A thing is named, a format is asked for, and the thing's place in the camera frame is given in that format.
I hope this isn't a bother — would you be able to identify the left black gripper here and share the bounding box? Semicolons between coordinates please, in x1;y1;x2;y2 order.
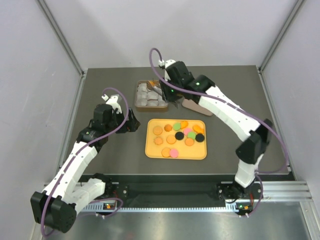
105;107;141;135

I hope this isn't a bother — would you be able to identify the tan round cookie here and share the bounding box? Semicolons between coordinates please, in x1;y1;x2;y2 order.
166;135;176;145
184;138;195;147
153;126;163;136

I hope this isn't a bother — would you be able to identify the brown cookie tin box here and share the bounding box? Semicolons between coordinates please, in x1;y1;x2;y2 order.
134;80;169;113

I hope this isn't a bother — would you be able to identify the tan flower cookie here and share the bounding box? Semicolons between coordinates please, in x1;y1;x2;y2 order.
153;136;163;146

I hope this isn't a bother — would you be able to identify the green cookie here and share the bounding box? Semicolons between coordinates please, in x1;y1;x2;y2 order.
172;122;181;131
187;131;197;140

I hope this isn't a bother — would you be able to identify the orange flower cookie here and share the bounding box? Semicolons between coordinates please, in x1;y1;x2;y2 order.
163;124;173;132

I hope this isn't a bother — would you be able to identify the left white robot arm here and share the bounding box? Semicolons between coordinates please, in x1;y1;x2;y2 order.
30;92;140;237

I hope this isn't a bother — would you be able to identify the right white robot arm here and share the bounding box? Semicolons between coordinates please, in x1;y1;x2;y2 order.
159;59;273;198

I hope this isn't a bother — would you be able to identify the brown tin lid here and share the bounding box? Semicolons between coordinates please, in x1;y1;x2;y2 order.
182;99;213;116

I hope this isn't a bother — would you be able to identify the orange fish cookie upper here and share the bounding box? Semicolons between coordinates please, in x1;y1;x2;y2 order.
180;120;189;129

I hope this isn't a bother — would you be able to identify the orange fish cookie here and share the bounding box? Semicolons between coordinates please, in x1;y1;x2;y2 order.
192;125;205;135
180;120;189;129

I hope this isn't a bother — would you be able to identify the pink cookie middle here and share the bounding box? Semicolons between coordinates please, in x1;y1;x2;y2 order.
183;127;192;136

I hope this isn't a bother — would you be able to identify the pink cookie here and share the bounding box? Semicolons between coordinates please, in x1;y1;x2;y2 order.
169;148;179;158
183;127;192;136

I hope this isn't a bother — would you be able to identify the orange fish cookie right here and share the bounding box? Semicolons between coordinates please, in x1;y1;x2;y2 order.
192;125;205;135

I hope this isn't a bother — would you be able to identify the yellow tray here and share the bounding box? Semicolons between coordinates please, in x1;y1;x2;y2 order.
145;118;207;161

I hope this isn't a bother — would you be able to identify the black cookie left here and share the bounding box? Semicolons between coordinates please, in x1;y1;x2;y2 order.
175;131;185;141

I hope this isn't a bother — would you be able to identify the black cookie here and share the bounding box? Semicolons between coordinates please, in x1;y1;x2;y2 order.
175;131;185;141
195;133;205;143

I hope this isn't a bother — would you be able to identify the orange cookie bottom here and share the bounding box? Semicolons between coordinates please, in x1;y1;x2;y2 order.
161;147;171;158

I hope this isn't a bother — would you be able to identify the pink cookie bottom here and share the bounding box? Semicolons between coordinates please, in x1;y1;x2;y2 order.
169;148;179;158

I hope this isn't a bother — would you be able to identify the black cookie right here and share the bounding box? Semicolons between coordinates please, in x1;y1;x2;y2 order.
195;133;205;143

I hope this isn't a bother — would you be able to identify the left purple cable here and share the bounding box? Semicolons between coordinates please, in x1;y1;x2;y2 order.
39;87;130;237

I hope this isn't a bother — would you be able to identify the purple cable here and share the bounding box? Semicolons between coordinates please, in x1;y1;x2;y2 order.
39;87;130;237
149;47;290;174

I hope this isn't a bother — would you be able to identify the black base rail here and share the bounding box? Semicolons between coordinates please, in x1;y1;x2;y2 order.
85;175;263;214

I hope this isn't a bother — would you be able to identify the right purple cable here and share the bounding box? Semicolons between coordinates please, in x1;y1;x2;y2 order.
149;47;290;174

